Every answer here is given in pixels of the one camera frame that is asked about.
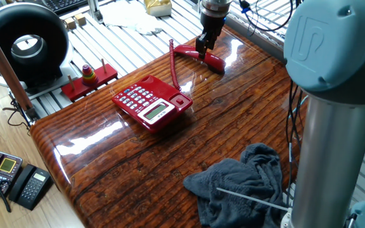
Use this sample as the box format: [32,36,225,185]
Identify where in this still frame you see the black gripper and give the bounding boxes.
[195,11,226,60]

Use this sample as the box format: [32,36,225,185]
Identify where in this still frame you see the red telephone handset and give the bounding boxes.
[173,44,227,75]

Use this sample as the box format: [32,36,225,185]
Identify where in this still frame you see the red telephone base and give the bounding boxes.
[111,74,193,134]

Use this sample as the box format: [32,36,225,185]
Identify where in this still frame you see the black desk telephone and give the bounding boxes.
[8,163,54,211]

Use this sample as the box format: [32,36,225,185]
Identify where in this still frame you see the gold foil box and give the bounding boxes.
[143,0,173,18]

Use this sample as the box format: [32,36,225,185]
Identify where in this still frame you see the white cloth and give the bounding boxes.
[99,0,164,35]

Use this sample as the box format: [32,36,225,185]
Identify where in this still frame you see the red peg toy board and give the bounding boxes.
[61,58,119,103]

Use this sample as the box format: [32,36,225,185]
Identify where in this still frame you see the rainbow stacking rings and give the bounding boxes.
[81,64,99,87]

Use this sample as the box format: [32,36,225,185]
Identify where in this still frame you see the small wooden block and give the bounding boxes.
[74,13,87,27]
[64,17,77,30]

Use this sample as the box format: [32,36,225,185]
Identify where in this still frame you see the dark grey towel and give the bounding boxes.
[182,142,293,228]

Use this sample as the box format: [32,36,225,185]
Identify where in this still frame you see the black computer keyboard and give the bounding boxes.
[41,0,88,15]

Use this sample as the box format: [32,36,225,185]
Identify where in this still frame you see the white zip tie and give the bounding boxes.
[215,187,290,212]

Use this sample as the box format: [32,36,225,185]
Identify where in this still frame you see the brown wooden pole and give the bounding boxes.
[0,12,39,121]

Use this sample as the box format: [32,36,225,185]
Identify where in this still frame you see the red coiled phone cord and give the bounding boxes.
[169,39,183,92]

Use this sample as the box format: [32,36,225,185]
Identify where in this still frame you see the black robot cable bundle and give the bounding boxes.
[238,0,309,206]

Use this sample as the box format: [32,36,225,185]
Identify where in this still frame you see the aluminium post with foot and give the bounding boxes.
[87,0,104,25]

